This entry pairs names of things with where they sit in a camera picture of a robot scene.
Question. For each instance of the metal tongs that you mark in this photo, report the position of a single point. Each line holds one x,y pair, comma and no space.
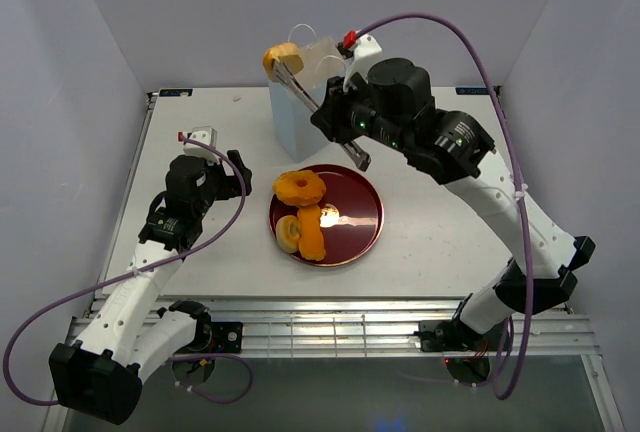
285,77

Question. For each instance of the light blue paper bag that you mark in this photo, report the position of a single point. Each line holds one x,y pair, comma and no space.
291,118

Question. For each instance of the aluminium frame rail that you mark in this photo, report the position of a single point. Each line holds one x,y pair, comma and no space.
375,328

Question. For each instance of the orange ring donut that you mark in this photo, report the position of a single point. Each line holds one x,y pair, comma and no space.
299,188

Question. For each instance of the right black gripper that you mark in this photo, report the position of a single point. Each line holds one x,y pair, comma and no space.
330,117

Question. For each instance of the blue label right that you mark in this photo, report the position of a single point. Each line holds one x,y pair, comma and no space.
472,91

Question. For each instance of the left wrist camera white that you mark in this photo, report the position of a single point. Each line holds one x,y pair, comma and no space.
199,142

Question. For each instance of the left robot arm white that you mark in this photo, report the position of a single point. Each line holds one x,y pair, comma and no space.
103,371

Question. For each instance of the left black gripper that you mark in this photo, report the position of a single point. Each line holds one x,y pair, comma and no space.
234,156

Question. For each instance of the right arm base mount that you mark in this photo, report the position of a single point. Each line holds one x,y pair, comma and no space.
453,335

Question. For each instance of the blue label left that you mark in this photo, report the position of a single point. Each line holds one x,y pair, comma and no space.
175,93

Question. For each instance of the pointed cone bread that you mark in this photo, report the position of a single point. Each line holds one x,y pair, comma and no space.
287,53

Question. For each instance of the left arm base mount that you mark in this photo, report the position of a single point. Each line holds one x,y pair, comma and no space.
215,337

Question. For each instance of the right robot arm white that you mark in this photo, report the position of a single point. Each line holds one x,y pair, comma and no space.
540,273

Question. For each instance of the dark red round plate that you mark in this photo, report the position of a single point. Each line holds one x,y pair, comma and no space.
352,215

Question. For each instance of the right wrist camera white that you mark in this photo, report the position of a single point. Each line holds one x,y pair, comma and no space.
360,52

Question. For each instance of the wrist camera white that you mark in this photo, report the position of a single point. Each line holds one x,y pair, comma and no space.
199,142
360,52

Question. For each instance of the long orange bread strip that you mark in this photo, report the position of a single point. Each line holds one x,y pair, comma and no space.
311,243

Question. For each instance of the pale ring bagel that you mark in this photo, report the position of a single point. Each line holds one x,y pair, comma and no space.
287,234

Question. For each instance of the blue label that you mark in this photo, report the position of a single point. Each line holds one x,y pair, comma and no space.
472,91
175,93

